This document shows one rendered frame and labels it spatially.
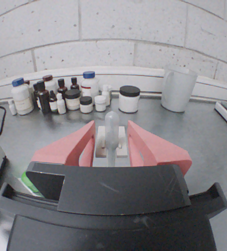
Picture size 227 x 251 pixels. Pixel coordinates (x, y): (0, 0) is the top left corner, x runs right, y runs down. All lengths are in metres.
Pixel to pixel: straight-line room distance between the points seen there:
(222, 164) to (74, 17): 0.69
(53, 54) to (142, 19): 0.39
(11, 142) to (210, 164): 0.53
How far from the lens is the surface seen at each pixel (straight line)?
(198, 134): 0.43
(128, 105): 0.41
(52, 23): 0.60
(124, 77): 0.53
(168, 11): 0.62
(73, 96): 0.43
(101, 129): 0.15
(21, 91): 0.49
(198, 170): 0.33
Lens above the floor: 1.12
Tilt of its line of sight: 38 degrees down
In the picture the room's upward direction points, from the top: 1 degrees clockwise
